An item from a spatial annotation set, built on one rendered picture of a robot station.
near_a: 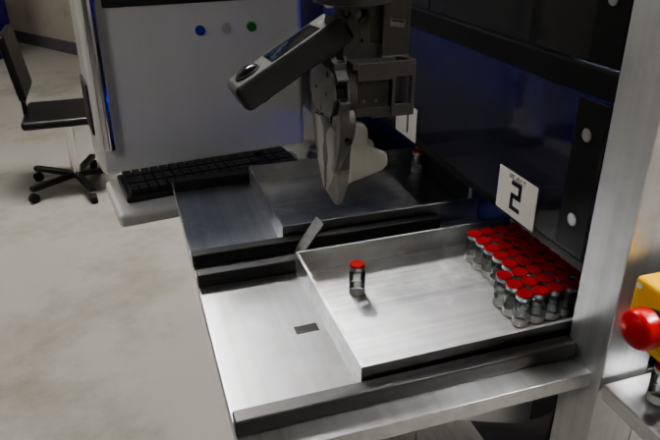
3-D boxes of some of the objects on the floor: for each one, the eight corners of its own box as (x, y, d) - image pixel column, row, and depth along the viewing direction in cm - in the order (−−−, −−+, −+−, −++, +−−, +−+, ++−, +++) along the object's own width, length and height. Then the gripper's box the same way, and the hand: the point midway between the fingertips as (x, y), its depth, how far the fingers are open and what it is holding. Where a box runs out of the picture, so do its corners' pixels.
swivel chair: (96, 161, 370) (73, 15, 335) (149, 185, 338) (129, 27, 303) (5, 189, 333) (-33, 28, 299) (54, 219, 301) (19, 42, 267)
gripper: (425, -10, 54) (412, 212, 63) (384, -21, 62) (377, 179, 71) (330, -6, 52) (330, 225, 60) (300, -18, 59) (303, 188, 68)
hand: (330, 192), depth 64 cm, fingers closed
